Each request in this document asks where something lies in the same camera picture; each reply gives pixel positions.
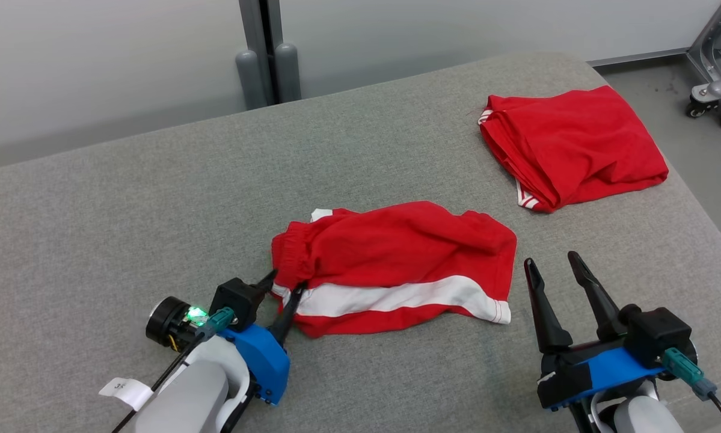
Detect black right cable teal plug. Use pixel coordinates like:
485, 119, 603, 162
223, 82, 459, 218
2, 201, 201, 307
661, 348, 721, 433

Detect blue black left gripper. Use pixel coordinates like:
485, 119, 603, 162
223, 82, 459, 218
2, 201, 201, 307
146, 269, 307, 405

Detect red white basketball jersey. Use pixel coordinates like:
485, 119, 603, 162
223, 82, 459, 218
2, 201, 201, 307
478, 85, 669, 213

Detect grey metal partition post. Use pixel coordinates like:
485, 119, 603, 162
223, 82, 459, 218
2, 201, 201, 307
239, 0, 284, 106

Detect grey cylinder post foot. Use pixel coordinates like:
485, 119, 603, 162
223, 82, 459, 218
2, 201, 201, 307
235, 50, 266, 111
274, 42, 302, 103

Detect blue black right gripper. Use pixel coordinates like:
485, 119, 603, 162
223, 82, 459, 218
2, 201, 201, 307
524, 251, 698, 413

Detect red shorts with white stripe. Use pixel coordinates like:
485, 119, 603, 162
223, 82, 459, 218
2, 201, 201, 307
270, 201, 517, 339

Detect black left cable teal plug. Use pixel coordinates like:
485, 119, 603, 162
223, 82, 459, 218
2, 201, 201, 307
112, 307, 236, 433

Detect black cable teal plug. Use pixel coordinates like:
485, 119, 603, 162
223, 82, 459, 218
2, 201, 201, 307
112, 307, 236, 433
661, 348, 721, 433

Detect white paper label tag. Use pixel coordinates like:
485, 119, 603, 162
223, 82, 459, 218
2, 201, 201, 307
99, 378, 155, 411

